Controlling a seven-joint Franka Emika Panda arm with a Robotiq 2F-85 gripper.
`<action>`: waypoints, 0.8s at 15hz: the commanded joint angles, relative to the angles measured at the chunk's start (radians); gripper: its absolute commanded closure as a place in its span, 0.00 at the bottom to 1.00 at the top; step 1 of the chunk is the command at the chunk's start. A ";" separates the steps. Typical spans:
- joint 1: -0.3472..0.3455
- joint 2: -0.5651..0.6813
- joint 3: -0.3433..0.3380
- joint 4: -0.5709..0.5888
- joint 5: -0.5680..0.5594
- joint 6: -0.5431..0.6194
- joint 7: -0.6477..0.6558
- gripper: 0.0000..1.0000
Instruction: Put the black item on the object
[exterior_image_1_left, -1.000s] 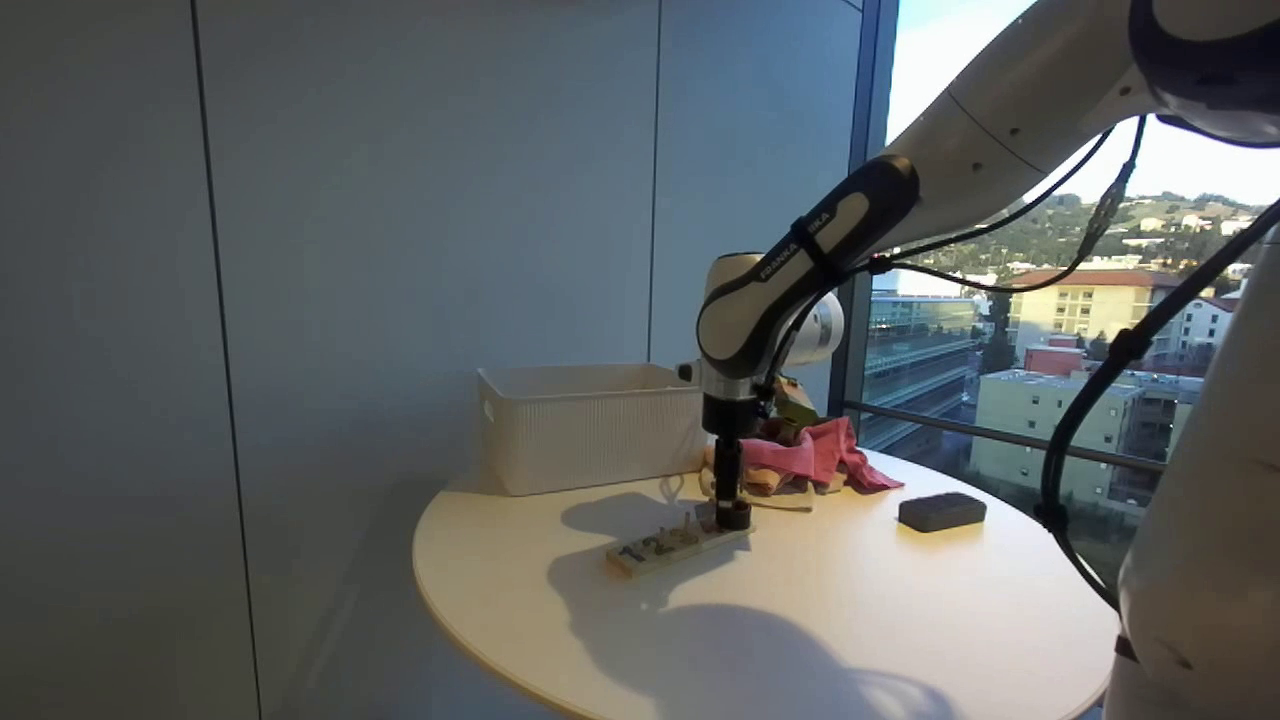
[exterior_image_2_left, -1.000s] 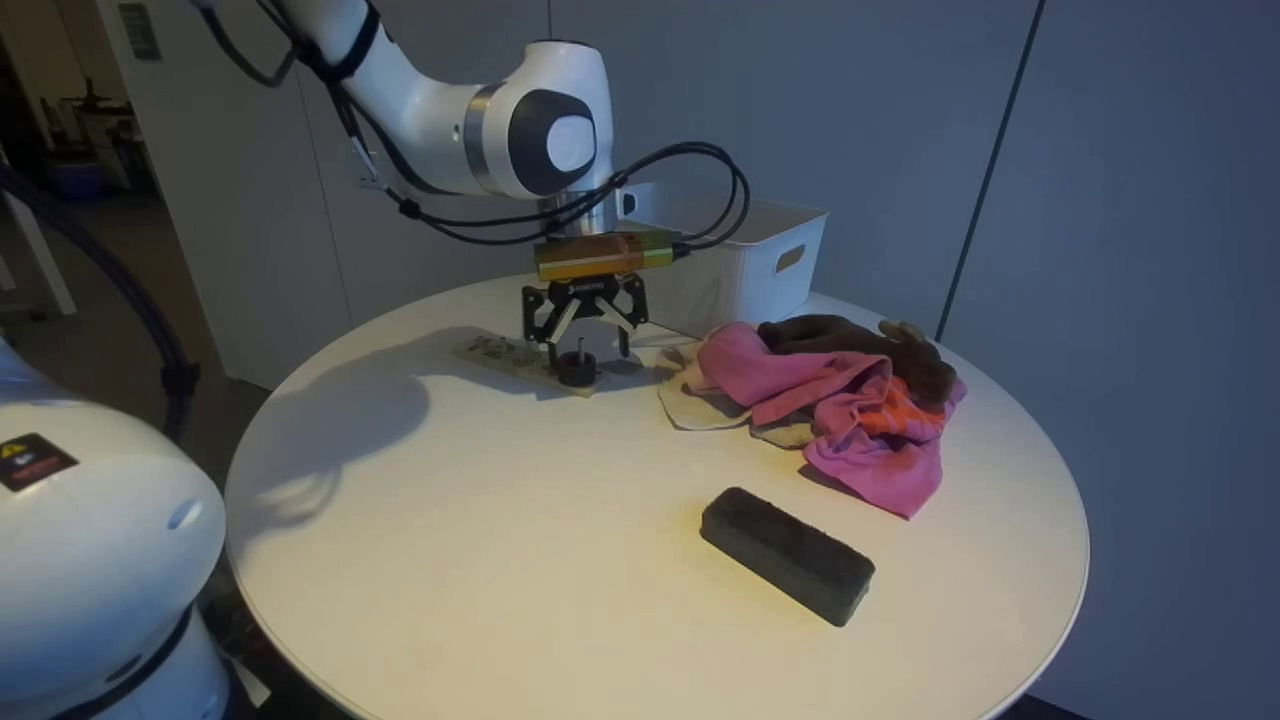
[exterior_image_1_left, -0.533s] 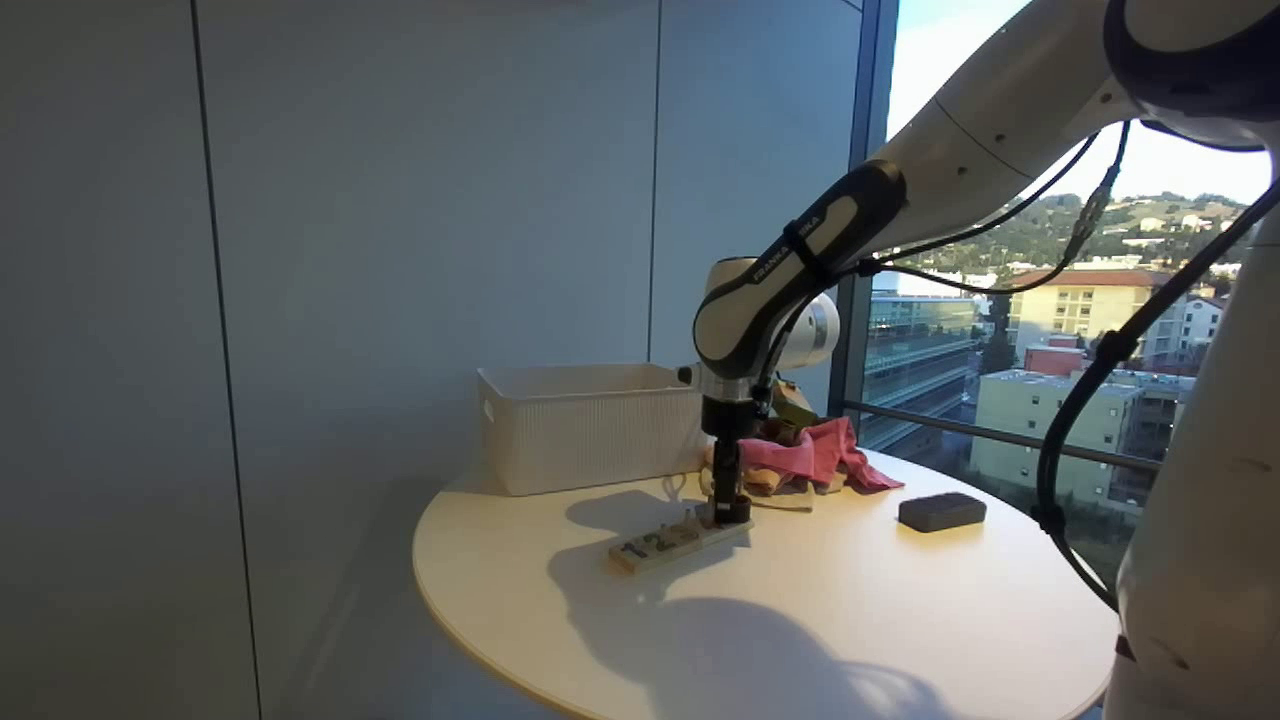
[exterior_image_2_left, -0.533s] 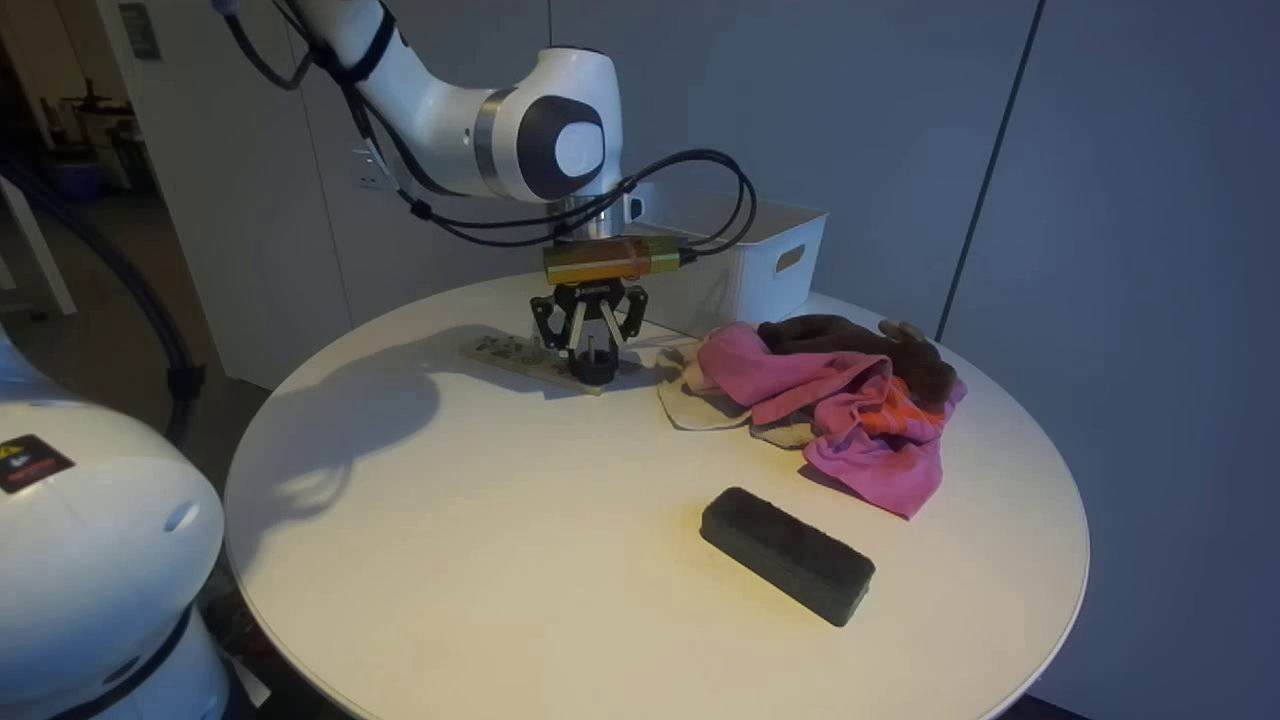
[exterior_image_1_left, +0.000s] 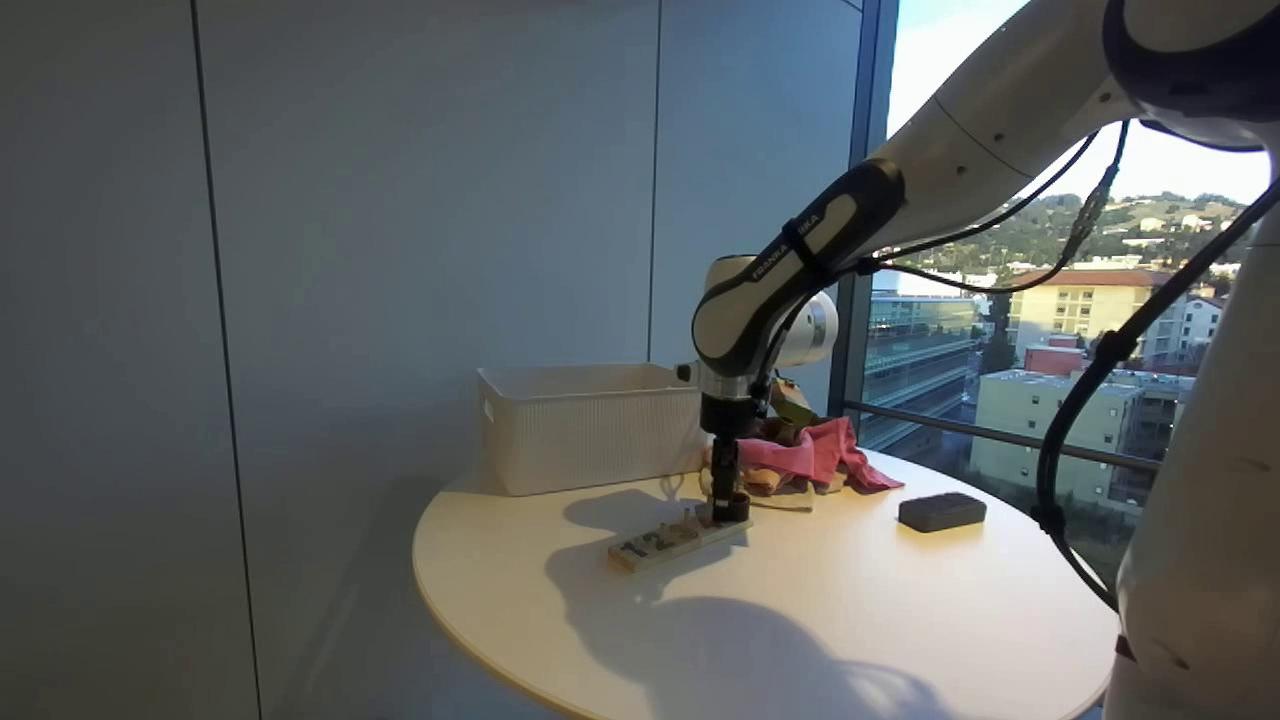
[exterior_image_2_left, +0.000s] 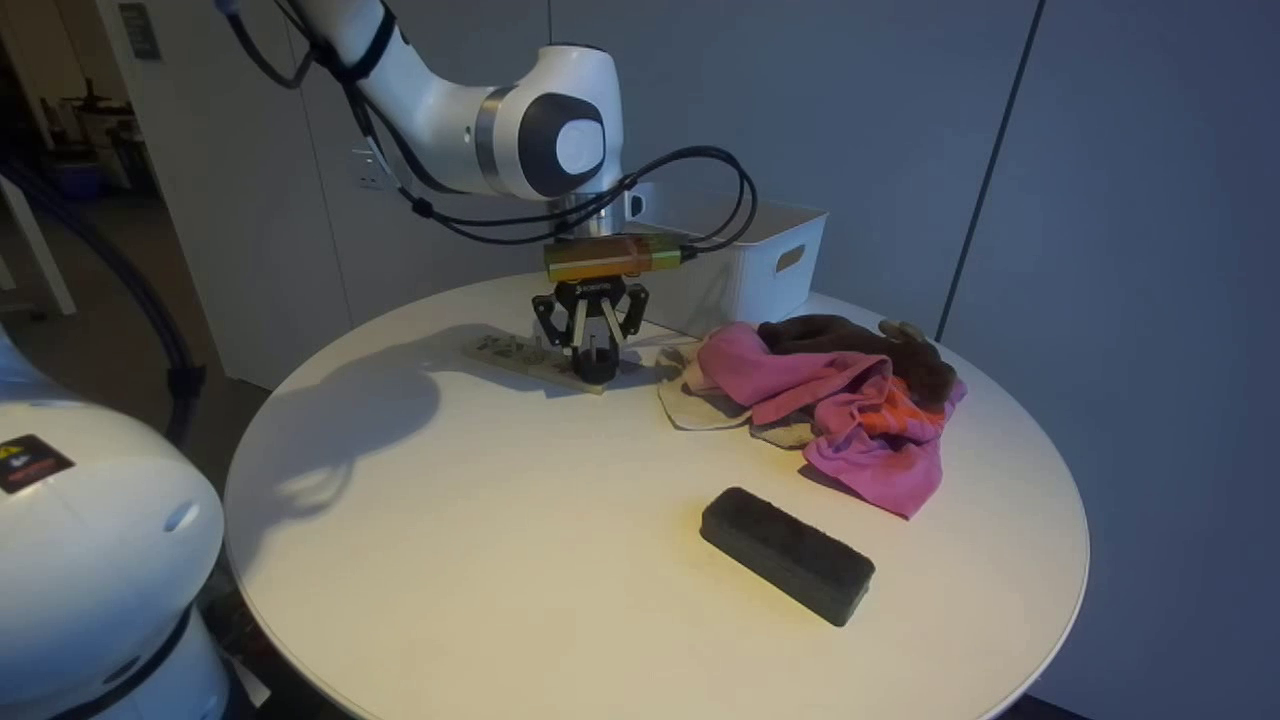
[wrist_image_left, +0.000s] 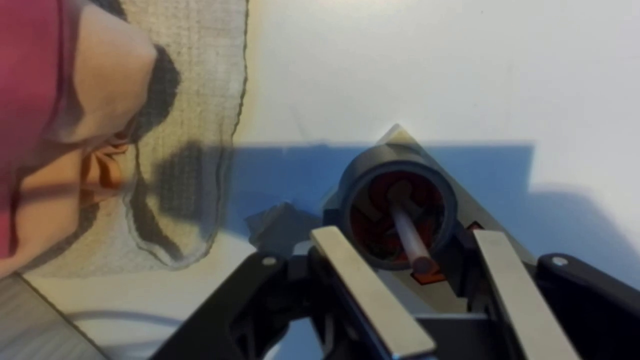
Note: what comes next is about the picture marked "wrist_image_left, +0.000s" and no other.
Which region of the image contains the white power strip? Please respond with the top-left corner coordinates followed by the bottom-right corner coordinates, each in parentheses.
top-left (318, 121), bottom-right (539, 315)

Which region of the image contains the small black round item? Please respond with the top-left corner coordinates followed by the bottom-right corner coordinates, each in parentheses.
top-left (338, 141), bottom-right (463, 272)

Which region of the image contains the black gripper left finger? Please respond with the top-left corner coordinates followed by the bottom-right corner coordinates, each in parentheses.
top-left (150, 223), bottom-right (440, 360)

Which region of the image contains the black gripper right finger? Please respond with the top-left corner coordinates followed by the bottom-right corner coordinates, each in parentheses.
top-left (469, 228), bottom-right (640, 360)

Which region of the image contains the pink cloth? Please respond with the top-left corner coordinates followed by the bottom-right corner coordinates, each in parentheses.
top-left (0, 0), bottom-right (164, 278)

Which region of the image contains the dark brown cloth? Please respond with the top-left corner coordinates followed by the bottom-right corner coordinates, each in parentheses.
top-left (85, 0), bottom-right (254, 270)

